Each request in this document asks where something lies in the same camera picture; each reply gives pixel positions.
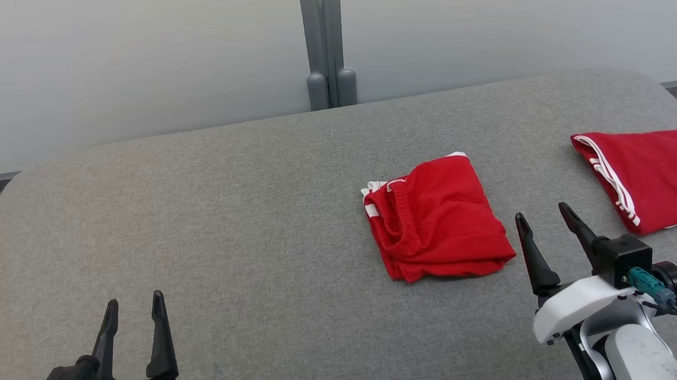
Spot red jersey with number print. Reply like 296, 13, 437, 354
570, 128, 677, 239

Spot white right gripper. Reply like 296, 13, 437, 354
514, 197, 660, 348

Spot teal right camera connector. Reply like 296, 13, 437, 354
627, 265, 676, 309

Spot red shorts with white stripe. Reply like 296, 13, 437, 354
359, 149, 518, 286

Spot grey partition post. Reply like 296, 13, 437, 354
299, 0, 330, 112
323, 0, 359, 108

